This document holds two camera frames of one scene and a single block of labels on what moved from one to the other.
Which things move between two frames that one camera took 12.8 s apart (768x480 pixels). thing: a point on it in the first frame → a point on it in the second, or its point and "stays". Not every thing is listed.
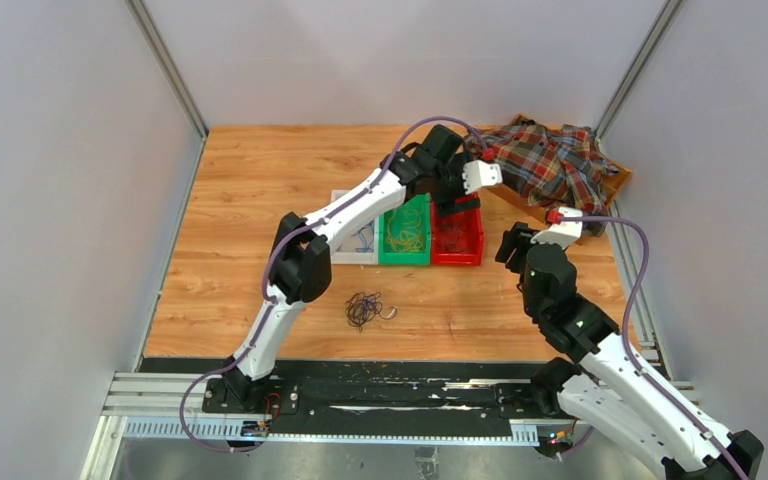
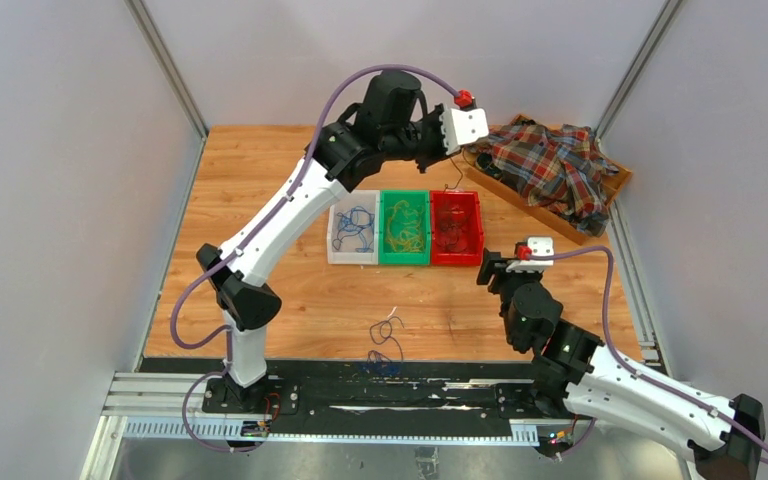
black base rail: (374, 389) stays
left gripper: (445, 205) → (436, 120)
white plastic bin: (360, 247) stays
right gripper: (516, 241) → (498, 269)
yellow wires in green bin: (404, 231) stays
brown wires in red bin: (450, 236) stays
